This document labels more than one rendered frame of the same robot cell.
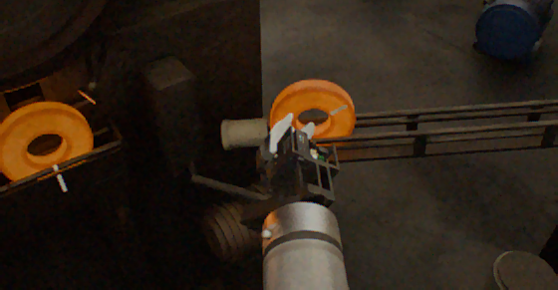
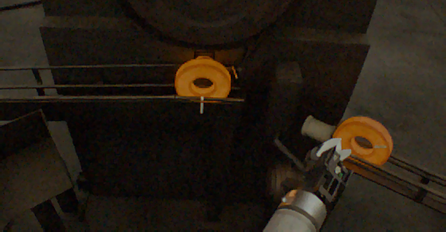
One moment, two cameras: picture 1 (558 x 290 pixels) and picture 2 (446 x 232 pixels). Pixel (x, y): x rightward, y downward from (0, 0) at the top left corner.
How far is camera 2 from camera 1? 0.22 m
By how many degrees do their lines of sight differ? 23
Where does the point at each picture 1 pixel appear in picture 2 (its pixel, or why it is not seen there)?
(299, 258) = (290, 221)
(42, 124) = (206, 72)
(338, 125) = (376, 155)
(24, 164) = (187, 88)
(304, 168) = (326, 175)
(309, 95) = (365, 128)
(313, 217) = (311, 205)
